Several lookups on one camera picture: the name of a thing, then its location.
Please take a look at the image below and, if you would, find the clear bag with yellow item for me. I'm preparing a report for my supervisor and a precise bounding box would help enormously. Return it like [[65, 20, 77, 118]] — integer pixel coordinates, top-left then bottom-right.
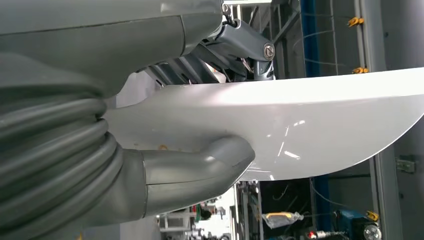
[[261, 211, 304, 230]]

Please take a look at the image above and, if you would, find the blue power tool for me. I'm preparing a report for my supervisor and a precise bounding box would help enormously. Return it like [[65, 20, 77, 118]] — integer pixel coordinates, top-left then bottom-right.
[[334, 209, 382, 240]]

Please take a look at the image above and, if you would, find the blue metal upright post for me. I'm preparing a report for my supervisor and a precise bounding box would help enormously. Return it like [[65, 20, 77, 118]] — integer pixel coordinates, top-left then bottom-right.
[[300, 0, 329, 233]]

